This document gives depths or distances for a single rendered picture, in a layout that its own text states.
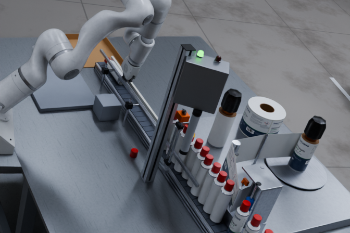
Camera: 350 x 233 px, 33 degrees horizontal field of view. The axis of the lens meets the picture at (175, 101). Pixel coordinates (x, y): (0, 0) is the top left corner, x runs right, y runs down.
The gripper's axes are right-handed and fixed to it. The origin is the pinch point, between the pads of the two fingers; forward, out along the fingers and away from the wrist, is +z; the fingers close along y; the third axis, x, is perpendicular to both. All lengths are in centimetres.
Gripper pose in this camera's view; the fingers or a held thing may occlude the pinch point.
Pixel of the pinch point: (124, 78)
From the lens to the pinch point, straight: 300.4
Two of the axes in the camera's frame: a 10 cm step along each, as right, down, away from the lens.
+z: -4.0, 5.6, 7.2
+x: 8.5, -0.7, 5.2
